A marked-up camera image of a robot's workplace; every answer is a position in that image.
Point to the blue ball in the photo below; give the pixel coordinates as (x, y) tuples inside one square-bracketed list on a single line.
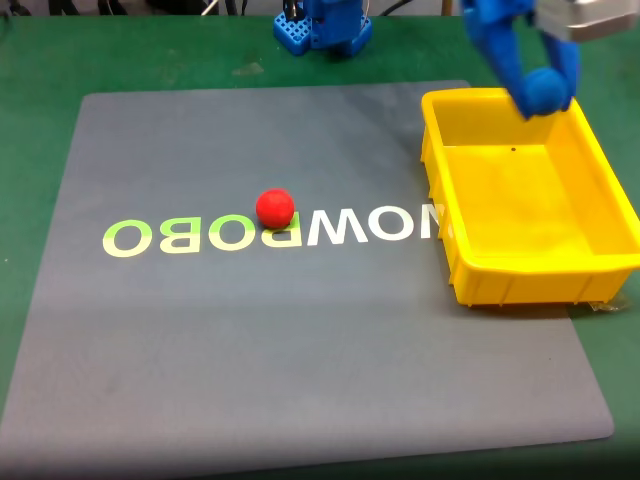
[(545, 91)]

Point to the yellow plastic bin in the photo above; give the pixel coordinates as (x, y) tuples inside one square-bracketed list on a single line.
[(520, 200)]

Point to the red ball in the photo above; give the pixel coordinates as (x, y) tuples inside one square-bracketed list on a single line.
[(275, 208)]

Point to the wooden furniture leg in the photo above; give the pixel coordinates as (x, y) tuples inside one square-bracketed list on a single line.
[(447, 7)]

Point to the clear tape piece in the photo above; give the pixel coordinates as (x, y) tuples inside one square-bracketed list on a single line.
[(612, 304)]

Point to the grey printed mat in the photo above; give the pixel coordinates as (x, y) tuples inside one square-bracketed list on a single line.
[(250, 350)]

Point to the silver camera box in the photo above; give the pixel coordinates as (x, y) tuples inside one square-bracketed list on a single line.
[(585, 20)]

